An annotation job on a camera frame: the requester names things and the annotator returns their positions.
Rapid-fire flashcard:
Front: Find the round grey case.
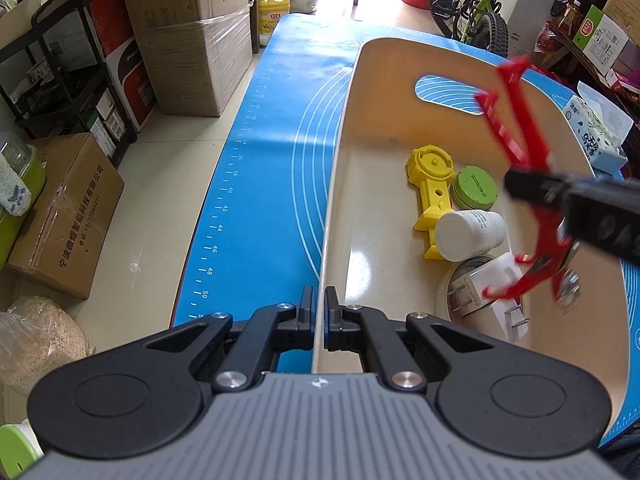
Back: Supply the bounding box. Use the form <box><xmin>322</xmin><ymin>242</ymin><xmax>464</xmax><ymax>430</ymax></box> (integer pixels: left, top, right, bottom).
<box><xmin>437</xmin><ymin>255</ymin><xmax>526</xmax><ymax>333</ymax></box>

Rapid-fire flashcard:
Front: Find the blue white tissue pack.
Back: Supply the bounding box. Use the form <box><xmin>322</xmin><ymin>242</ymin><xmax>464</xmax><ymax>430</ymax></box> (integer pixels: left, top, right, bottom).
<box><xmin>562</xmin><ymin>81</ymin><xmax>635</xmax><ymax>171</ymax></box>

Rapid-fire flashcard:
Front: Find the clear bag of grain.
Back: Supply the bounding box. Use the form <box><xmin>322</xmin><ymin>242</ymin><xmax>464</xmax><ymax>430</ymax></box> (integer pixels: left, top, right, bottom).
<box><xmin>0</xmin><ymin>296</ymin><xmax>95</xmax><ymax>397</ymax></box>

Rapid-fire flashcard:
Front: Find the red black white box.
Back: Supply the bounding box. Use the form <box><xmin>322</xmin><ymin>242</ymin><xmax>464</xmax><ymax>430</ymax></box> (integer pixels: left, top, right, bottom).
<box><xmin>89</xmin><ymin>0</ymin><xmax>157</xmax><ymax>132</ymax></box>

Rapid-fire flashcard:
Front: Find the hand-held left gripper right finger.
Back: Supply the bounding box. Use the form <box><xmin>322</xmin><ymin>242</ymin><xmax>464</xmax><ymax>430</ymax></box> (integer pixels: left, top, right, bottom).
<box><xmin>324</xmin><ymin>287</ymin><xmax>497</xmax><ymax>393</ymax></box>

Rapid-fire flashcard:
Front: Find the green round tin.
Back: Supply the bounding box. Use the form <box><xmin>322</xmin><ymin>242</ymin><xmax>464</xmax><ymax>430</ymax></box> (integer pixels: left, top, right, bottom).
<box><xmin>448</xmin><ymin>165</ymin><xmax>498</xmax><ymax>211</ymax></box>

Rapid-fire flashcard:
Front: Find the red plastic clamp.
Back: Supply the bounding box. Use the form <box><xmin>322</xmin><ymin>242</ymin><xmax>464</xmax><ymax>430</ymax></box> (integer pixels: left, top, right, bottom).
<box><xmin>475</xmin><ymin>57</ymin><xmax>582</xmax><ymax>312</ymax></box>

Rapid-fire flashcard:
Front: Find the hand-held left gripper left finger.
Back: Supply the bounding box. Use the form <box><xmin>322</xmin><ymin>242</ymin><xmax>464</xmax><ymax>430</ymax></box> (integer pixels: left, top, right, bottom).
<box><xmin>145</xmin><ymin>285</ymin><xmax>317</xmax><ymax>394</ymax></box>

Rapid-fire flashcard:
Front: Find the green container with clear lid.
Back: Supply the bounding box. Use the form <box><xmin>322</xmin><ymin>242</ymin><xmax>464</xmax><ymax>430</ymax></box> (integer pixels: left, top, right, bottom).
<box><xmin>0</xmin><ymin>131</ymin><xmax>47</xmax><ymax>266</ymax></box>

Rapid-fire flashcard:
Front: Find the white appliance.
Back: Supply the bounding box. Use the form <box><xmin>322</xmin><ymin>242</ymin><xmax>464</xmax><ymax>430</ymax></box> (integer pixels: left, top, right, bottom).
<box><xmin>506</xmin><ymin>0</ymin><xmax>583</xmax><ymax>61</ymax></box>

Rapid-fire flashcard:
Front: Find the white pill bottle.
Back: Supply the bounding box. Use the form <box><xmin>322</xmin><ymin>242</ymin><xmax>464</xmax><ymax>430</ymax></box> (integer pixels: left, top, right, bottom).
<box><xmin>434</xmin><ymin>209</ymin><xmax>507</xmax><ymax>263</ymax></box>

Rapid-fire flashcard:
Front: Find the yellow detergent jug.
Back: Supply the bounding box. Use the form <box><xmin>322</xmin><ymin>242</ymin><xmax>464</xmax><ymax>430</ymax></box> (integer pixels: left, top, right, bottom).
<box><xmin>258</xmin><ymin>0</ymin><xmax>292</xmax><ymax>36</ymax></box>

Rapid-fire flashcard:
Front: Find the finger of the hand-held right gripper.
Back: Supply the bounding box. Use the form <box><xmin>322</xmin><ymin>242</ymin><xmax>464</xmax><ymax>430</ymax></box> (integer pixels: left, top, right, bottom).
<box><xmin>504</xmin><ymin>169</ymin><xmax>572</xmax><ymax>208</ymax></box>

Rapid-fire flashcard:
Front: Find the green plastic stool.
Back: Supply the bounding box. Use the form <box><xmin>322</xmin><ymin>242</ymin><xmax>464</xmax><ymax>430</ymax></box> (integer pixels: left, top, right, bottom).
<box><xmin>0</xmin><ymin>424</ymin><xmax>45</xmax><ymax>480</ymax></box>

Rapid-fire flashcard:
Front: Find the green black bicycle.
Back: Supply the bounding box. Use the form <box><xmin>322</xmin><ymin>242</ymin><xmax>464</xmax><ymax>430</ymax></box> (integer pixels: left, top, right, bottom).
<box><xmin>428</xmin><ymin>0</ymin><xmax>511</xmax><ymax>57</ymax></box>

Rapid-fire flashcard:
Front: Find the white towel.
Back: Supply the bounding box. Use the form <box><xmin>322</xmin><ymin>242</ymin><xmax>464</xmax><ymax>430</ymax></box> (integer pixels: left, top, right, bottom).
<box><xmin>0</xmin><ymin>157</ymin><xmax>32</xmax><ymax>218</ymax></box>

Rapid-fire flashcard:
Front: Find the dark wooden shelf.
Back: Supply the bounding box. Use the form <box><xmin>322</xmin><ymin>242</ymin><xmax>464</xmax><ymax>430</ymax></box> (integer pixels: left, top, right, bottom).
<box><xmin>535</xmin><ymin>20</ymin><xmax>640</xmax><ymax>121</ymax></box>

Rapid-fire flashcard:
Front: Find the black metal cart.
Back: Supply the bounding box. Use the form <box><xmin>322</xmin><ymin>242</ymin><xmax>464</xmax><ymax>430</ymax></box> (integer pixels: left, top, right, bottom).
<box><xmin>0</xmin><ymin>0</ymin><xmax>137</xmax><ymax>168</ymax></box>

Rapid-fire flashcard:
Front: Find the brown cardboard box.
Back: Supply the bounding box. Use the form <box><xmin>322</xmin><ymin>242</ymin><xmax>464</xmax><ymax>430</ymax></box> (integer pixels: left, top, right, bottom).
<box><xmin>5</xmin><ymin>132</ymin><xmax>126</xmax><ymax>301</ymax></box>

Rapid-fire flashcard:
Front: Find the open cardboard box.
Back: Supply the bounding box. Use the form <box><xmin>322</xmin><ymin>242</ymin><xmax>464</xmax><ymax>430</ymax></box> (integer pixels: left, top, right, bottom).
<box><xmin>0</xmin><ymin>0</ymin><xmax>81</xmax><ymax>51</ymax></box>

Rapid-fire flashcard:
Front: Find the film-wrapped cardboard box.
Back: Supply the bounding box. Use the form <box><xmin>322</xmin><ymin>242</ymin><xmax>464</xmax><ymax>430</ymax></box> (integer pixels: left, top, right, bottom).
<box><xmin>137</xmin><ymin>7</ymin><xmax>253</xmax><ymax>117</ymax></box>

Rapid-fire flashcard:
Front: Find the green white carton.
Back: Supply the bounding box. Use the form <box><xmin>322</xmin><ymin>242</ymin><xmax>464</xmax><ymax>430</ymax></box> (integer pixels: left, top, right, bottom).
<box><xmin>572</xmin><ymin>5</ymin><xmax>630</xmax><ymax>71</ymax></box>

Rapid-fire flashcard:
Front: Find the blue silicone mat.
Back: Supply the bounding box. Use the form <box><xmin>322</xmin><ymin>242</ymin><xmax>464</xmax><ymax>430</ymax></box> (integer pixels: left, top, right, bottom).
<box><xmin>169</xmin><ymin>13</ymin><xmax>640</xmax><ymax>450</ymax></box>

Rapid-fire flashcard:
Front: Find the yellow plastic tool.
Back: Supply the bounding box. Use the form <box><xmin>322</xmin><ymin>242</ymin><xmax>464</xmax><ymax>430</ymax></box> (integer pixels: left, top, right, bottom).
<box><xmin>406</xmin><ymin>145</ymin><xmax>458</xmax><ymax>261</ymax></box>

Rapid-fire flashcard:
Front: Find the beige plastic bin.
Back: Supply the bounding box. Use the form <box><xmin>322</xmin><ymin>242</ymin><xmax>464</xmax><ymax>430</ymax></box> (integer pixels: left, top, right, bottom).
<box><xmin>310</xmin><ymin>37</ymin><xmax>634</xmax><ymax>456</ymax></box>

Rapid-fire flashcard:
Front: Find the white power adapter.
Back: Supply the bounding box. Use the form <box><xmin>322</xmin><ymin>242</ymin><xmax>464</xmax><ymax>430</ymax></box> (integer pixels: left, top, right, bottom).
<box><xmin>480</xmin><ymin>252</ymin><xmax>532</xmax><ymax>344</ymax></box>

